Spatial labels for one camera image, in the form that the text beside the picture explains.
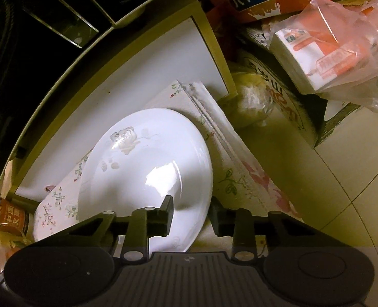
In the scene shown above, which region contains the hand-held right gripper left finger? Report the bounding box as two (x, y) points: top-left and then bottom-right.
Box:
(64, 195), (174, 260)

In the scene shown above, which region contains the yellowish plastic bag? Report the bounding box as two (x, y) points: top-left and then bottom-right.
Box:
(232, 72), (274, 125)

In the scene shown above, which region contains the glass mug with red label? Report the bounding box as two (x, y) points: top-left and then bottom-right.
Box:
(0, 198), (34, 245)

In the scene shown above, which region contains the white plate with rose print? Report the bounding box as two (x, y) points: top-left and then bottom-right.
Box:
(78, 109), (213, 253)

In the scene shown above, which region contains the plastic bag of tissue packs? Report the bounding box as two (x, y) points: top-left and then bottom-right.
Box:
(269, 0), (378, 116)

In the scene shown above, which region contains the floral tablecloth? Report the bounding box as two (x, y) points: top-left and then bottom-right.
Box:
(32, 80), (304, 253)

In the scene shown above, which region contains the printed cardboard box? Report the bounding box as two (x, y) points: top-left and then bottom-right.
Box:
(240, 26), (362, 148)

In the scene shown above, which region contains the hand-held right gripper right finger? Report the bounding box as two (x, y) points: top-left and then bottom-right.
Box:
(211, 196), (307, 259)

